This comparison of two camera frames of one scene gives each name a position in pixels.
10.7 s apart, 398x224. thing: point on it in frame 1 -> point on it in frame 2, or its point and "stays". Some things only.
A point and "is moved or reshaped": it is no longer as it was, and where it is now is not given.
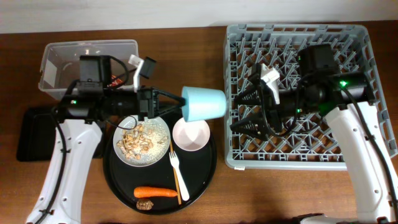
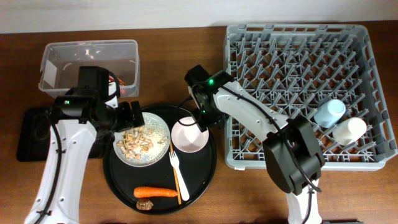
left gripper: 152,109 -> 128,121
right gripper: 267,100 -> 202,121
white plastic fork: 175,162 stays
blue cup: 203,103 is moved or reshaped
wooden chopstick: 179,196 stays
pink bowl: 191,135 stays
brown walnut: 144,204 stays
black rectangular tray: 35,134 stays
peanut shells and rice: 145,142 stays
